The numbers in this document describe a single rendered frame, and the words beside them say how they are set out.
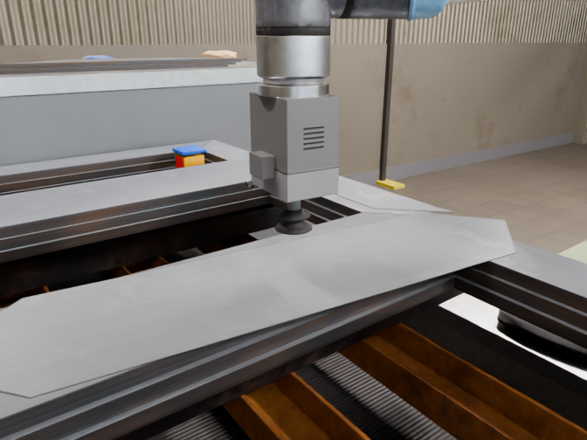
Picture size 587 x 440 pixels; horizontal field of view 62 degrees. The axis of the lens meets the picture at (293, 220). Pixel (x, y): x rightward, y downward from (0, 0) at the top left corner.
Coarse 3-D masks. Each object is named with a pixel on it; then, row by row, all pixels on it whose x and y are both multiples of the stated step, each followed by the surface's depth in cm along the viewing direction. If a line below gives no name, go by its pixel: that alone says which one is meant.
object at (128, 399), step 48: (0, 192) 101; (192, 192) 90; (240, 192) 95; (0, 240) 73; (48, 240) 77; (96, 240) 80; (288, 240) 68; (432, 288) 62; (480, 288) 62; (528, 288) 58; (240, 336) 48; (288, 336) 50; (336, 336) 54; (576, 336) 53; (96, 384) 40; (144, 384) 42; (192, 384) 45; (0, 432) 36; (48, 432) 38; (96, 432) 40
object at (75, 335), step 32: (96, 288) 55; (32, 320) 49; (64, 320) 49; (96, 320) 49; (32, 352) 44; (64, 352) 44; (96, 352) 44; (128, 352) 44; (32, 384) 40; (64, 384) 40
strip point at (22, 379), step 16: (16, 304) 52; (0, 320) 49; (16, 320) 49; (0, 336) 46; (16, 336) 46; (0, 352) 44; (16, 352) 44; (0, 368) 41; (16, 368) 41; (0, 384) 40; (16, 384) 40
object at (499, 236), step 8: (432, 216) 77; (440, 216) 77; (448, 216) 77; (456, 216) 77; (456, 224) 74; (464, 224) 74; (472, 224) 74; (480, 224) 74; (488, 224) 74; (472, 232) 71; (480, 232) 71; (488, 232) 71; (496, 232) 71; (504, 232) 71; (488, 240) 68; (496, 240) 68; (504, 240) 68; (512, 240) 68; (512, 248) 65
